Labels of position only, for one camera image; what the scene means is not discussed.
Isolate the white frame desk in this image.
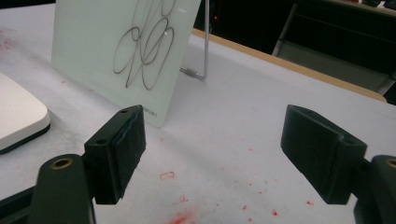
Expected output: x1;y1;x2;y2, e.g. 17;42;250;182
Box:
272;0;396;96

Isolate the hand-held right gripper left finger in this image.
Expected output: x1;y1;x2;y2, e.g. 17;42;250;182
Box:
83;105;147;205

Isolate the metal whiteboard stand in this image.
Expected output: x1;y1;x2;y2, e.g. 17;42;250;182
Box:
179;0;210;81

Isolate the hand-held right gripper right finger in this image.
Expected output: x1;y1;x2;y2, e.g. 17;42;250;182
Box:
280;104;369;205

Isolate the white whiteboard eraser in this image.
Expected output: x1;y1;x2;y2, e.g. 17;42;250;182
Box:
0;71;51;156

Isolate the frosted glass whiteboard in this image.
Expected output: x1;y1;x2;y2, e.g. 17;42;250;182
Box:
50;0;203;129

